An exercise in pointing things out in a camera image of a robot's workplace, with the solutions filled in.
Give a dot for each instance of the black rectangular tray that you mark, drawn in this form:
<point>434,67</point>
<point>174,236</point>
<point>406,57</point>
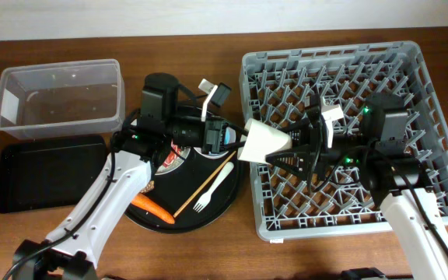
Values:
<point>49,173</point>

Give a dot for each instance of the grey dishwasher rack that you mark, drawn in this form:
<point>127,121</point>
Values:
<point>276,88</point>

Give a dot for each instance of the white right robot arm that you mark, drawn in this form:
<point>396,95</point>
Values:
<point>398,183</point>

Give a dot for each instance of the white plastic fork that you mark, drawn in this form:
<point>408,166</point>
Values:
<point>205,199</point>

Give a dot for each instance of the orange carrot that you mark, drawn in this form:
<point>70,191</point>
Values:
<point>143,202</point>

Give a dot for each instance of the grey plate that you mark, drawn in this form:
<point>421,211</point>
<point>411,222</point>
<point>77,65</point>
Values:
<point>174,160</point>

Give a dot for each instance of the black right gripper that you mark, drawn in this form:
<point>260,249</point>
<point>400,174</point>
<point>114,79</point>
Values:
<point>314,153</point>

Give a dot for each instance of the round black tray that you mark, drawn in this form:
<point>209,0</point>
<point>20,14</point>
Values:
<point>173,189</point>

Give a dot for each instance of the light blue cup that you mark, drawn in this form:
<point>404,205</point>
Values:
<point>229,138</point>

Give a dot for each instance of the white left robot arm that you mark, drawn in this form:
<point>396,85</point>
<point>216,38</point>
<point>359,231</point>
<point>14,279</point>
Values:
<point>137,151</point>

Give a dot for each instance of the brown walnut shell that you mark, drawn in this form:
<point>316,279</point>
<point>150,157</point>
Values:
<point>149,187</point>

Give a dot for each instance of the wooden chopstick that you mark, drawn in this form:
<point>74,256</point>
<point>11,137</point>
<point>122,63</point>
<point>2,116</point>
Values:
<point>201,187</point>

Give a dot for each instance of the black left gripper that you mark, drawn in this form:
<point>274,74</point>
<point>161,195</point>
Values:
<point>214,137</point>

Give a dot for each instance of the cream white cup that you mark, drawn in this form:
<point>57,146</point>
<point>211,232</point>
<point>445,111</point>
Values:
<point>261,141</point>

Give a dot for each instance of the clear plastic bin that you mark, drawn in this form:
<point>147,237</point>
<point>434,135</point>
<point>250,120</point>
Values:
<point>62,99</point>

